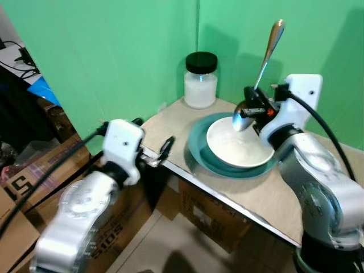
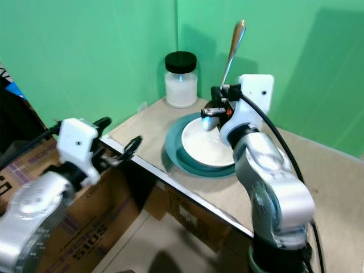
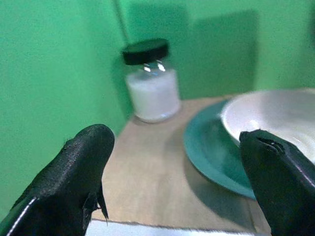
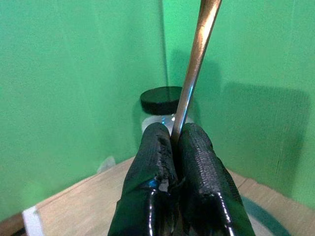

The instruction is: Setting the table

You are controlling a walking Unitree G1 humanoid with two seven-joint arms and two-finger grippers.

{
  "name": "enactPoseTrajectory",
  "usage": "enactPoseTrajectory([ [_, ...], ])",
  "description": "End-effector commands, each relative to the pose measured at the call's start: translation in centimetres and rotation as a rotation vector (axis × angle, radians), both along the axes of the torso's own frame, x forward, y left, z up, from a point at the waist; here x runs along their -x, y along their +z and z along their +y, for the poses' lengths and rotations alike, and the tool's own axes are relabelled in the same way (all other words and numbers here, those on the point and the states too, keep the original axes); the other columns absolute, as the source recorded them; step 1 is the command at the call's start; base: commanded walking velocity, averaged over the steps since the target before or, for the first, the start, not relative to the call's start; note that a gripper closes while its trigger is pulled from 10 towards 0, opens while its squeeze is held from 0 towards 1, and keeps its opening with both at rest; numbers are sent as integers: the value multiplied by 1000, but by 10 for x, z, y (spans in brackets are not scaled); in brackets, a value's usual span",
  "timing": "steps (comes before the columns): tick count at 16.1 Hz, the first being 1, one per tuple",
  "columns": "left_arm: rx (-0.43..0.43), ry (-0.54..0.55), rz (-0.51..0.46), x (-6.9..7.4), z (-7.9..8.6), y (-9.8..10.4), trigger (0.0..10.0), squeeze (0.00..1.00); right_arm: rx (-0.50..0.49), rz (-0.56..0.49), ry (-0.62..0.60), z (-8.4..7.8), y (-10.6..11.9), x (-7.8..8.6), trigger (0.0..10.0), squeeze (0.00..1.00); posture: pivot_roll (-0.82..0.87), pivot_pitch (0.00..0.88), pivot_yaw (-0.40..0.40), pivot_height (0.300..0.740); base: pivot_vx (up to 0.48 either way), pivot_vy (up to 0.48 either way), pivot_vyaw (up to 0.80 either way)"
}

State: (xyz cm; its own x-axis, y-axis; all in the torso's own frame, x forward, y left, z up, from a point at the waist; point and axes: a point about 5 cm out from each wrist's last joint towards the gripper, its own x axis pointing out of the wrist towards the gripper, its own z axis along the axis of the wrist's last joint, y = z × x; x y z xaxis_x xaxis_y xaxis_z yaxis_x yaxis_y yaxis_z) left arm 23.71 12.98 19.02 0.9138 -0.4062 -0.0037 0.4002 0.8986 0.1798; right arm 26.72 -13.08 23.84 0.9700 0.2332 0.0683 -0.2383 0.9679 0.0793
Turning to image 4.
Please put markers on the white tape strip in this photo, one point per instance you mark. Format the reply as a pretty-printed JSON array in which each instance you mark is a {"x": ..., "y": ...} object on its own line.
[{"x": 32, "y": 221}]

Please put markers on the white plate with teal rim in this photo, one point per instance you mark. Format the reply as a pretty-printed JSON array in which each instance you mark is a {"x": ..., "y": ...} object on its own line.
[{"x": 264, "y": 221}]

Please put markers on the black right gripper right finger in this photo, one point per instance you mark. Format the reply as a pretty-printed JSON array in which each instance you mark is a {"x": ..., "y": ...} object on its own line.
[{"x": 209, "y": 177}]

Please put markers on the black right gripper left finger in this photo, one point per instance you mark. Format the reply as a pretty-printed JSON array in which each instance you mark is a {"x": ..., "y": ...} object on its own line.
[{"x": 145, "y": 177}]

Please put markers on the clear jar with black lid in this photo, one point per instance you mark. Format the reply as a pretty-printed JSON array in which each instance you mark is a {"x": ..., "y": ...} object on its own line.
[{"x": 158, "y": 99}]

